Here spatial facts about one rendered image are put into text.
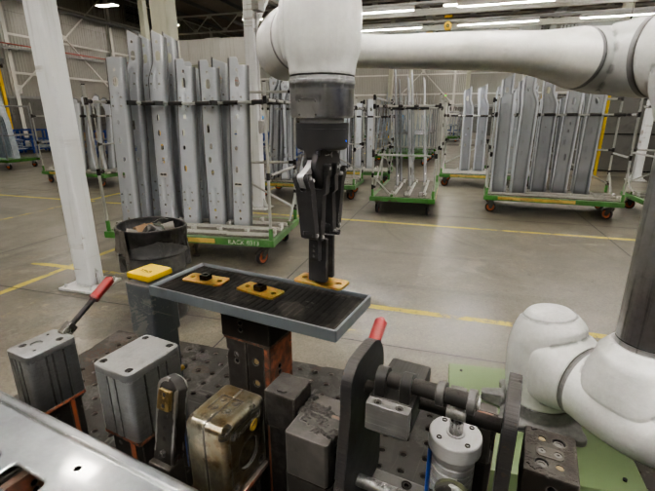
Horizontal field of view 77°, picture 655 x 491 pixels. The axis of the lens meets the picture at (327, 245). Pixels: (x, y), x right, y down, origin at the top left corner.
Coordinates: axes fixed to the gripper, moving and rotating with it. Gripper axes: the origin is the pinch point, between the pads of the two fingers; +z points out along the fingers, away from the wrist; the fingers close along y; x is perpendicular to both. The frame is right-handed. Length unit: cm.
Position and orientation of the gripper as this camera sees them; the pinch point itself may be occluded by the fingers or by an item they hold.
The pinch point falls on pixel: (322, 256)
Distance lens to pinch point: 64.5
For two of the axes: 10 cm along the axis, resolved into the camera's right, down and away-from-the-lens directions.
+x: 8.9, 1.4, -4.3
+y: -4.5, 2.6, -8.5
